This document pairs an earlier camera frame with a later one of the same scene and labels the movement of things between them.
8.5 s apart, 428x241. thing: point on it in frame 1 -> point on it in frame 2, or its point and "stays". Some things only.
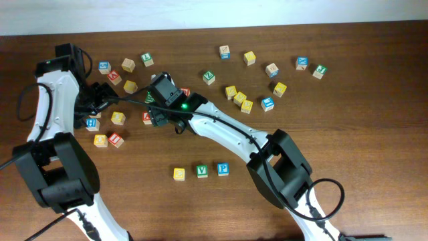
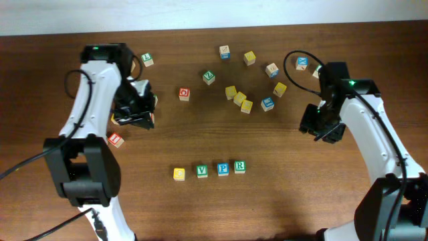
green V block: (202, 171) stays
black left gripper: (101, 92) -> (132, 118)
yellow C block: (179, 174) stays
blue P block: (223, 169) stays
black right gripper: (152, 119) -> (322, 130)
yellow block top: (249, 58) stays
